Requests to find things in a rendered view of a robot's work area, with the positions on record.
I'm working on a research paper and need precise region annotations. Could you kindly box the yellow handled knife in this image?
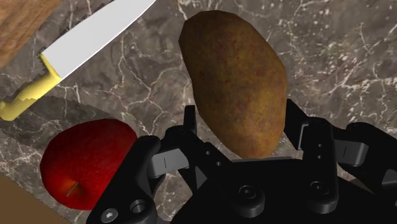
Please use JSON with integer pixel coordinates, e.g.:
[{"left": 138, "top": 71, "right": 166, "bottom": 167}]
[{"left": 0, "top": 0, "right": 157, "bottom": 122}]

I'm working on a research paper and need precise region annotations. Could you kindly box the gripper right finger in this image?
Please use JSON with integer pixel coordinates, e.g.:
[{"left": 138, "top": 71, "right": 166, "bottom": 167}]
[{"left": 283, "top": 99, "right": 397, "bottom": 216}]

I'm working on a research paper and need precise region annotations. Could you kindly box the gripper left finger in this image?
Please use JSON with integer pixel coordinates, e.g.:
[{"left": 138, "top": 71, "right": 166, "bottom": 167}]
[{"left": 86, "top": 105, "right": 232, "bottom": 224}]

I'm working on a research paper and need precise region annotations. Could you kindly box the brown potato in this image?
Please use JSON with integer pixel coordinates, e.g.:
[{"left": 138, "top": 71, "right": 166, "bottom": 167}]
[{"left": 178, "top": 10, "right": 289, "bottom": 160}]

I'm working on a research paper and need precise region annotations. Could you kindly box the wooden cutting board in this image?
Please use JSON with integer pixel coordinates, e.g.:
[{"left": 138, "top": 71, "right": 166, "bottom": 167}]
[{"left": 0, "top": 0, "right": 63, "bottom": 67}]

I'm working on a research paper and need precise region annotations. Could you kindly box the red apple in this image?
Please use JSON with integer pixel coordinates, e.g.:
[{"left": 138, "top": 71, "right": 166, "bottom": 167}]
[{"left": 39, "top": 118, "right": 139, "bottom": 211}]

